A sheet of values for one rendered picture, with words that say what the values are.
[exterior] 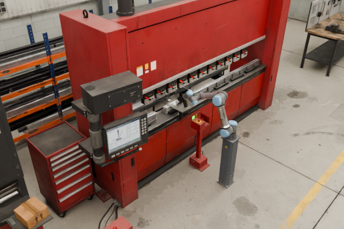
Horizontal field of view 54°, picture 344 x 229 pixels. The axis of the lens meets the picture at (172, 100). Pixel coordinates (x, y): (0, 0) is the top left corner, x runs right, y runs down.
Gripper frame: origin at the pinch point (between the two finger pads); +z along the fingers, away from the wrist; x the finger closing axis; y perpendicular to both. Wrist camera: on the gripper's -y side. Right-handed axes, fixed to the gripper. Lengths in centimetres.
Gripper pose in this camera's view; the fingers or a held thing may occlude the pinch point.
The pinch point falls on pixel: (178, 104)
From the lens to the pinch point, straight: 447.1
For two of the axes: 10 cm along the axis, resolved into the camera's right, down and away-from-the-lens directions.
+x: -7.3, 3.4, -5.8
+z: -4.5, 4.0, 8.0
